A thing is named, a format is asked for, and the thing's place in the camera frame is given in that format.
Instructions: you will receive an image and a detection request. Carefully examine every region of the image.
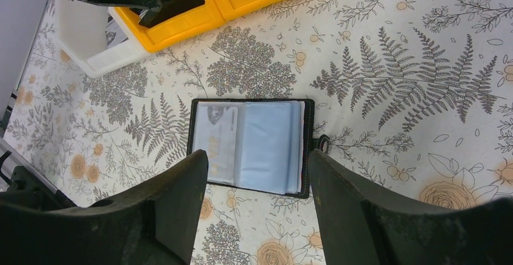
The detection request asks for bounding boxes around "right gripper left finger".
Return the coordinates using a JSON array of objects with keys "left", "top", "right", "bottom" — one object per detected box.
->
[{"left": 1, "top": 150, "right": 208, "bottom": 264}]

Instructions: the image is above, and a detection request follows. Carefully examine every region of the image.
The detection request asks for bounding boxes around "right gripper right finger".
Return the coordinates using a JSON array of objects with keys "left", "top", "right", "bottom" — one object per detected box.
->
[{"left": 309, "top": 149, "right": 512, "bottom": 264}]

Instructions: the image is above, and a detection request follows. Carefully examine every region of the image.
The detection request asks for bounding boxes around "white plastic bin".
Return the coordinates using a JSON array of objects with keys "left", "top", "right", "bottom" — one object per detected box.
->
[{"left": 54, "top": 0, "right": 150, "bottom": 77}]

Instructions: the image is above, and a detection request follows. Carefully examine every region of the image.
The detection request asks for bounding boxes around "floral table mat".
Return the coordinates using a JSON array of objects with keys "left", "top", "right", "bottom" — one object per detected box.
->
[{"left": 4, "top": 0, "right": 512, "bottom": 209}]

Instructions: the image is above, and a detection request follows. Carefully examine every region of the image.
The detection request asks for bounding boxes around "black leather card holder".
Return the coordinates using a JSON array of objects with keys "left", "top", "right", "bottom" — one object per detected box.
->
[{"left": 187, "top": 99, "right": 329, "bottom": 199}]

